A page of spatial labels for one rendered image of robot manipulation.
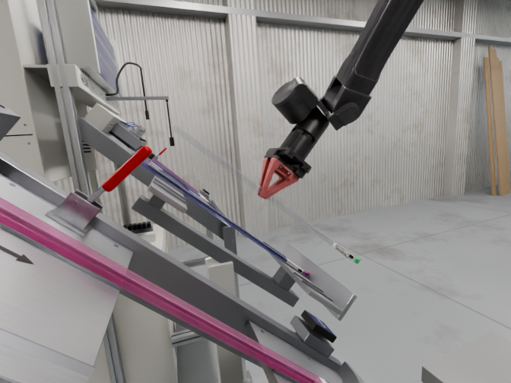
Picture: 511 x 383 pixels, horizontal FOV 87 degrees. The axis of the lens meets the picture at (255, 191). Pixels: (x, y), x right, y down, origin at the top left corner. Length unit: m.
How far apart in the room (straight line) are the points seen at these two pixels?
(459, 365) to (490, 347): 0.11
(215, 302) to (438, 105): 4.96
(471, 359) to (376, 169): 3.60
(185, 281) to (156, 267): 0.04
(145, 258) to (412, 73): 4.62
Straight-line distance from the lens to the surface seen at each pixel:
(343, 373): 0.53
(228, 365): 0.81
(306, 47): 3.70
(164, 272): 0.36
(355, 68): 0.54
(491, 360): 0.84
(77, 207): 0.31
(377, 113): 4.24
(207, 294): 0.38
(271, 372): 0.35
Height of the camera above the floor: 1.09
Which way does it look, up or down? 10 degrees down
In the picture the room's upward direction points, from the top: 4 degrees counter-clockwise
